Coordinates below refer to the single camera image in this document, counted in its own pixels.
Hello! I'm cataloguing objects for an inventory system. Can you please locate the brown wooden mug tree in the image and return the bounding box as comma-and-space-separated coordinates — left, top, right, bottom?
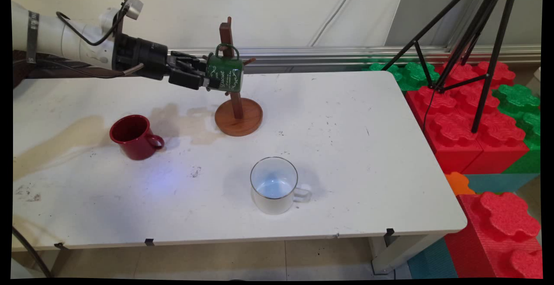
212, 16, 264, 137

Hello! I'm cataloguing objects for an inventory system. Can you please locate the red foam building block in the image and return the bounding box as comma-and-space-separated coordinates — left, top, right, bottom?
435, 60, 516, 91
405, 87, 484, 175
450, 88, 531, 175
445, 191, 544, 279

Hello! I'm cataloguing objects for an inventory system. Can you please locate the white table leg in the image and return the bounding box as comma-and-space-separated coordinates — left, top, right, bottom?
49, 249, 74, 278
371, 233, 446, 275

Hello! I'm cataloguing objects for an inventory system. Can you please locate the green mug with white print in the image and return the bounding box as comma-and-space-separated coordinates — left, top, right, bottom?
205, 43, 244, 93

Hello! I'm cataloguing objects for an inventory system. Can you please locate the black hanging cable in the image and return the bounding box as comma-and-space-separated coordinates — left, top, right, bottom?
12, 226, 53, 278

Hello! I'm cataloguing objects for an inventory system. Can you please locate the white enamel mug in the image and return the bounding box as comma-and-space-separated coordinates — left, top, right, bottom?
250, 156, 312, 215

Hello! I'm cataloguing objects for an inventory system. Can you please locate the teal foam floor mat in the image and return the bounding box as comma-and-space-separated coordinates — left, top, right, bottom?
465, 173, 541, 195
407, 237, 459, 279

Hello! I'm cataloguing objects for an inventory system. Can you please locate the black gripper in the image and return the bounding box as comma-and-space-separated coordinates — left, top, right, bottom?
112, 33, 218, 91

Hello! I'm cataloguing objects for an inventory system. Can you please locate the red ceramic mug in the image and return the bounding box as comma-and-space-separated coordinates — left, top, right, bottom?
109, 114, 165, 161

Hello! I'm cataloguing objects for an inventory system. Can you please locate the thin black tripod cable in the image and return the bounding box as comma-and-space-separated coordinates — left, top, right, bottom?
422, 89, 437, 140

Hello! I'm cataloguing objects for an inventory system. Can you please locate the black tripod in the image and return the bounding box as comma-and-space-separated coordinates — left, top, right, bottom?
381, 0, 521, 134

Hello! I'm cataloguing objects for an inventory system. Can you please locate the aluminium wall rail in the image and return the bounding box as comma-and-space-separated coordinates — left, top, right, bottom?
164, 45, 541, 78

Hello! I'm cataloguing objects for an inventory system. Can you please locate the white wall cable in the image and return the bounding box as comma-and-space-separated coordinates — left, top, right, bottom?
308, 0, 363, 47

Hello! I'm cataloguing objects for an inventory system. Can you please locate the orange foam piece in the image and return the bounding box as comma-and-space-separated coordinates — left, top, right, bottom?
445, 172, 476, 197

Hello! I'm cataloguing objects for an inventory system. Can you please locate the black camera cable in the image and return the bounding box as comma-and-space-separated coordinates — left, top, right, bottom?
56, 9, 129, 47

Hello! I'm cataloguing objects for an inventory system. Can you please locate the dark brown wicker basket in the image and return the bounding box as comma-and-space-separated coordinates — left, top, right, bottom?
12, 50, 44, 88

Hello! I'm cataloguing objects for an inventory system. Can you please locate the green foam building block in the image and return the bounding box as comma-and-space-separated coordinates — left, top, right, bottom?
493, 84, 541, 175
361, 62, 442, 91

